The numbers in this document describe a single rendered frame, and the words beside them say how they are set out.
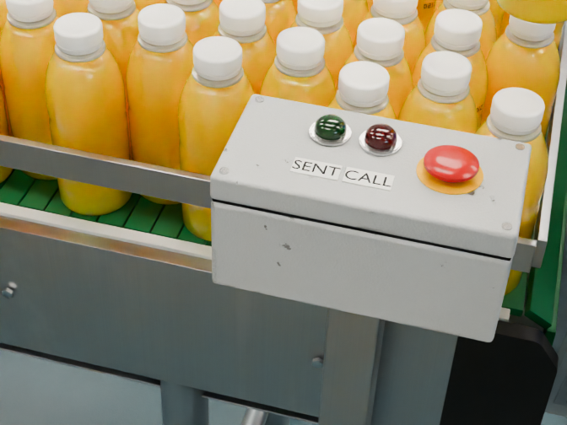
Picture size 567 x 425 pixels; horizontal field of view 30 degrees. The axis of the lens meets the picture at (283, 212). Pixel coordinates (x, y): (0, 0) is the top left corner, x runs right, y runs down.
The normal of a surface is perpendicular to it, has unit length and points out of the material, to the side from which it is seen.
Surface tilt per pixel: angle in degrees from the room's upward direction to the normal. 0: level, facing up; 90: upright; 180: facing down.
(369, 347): 90
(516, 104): 0
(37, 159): 90
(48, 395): 0
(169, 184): 90
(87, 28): 0
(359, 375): 90
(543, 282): 30
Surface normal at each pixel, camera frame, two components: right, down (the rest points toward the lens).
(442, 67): 0.04, -0.75
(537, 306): 0.51, -0.55
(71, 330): -0.25, 0.63
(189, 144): -0.71, 0.45
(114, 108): 0.84, 0.38
